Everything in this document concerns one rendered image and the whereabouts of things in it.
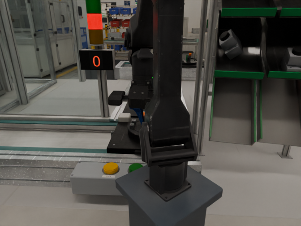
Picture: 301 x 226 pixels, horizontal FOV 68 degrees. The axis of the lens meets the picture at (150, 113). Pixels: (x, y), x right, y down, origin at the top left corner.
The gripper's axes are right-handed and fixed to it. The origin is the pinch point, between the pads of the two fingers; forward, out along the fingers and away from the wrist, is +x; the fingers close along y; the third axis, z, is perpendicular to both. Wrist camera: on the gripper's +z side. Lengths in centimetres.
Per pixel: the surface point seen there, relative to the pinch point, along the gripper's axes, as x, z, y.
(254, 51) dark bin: -15.8, -17.6, 33.8
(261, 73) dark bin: -11.8, -4.1, 32.0
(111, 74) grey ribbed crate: 36, -197, -59
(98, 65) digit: -9.6, -22.2, -18.8
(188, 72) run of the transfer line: 17, -131, 24
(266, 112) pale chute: 2.8, -11.8, 39.0
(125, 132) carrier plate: 12.0, -12.1, -8.1
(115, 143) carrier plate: 11.9, -4.1, -9.9
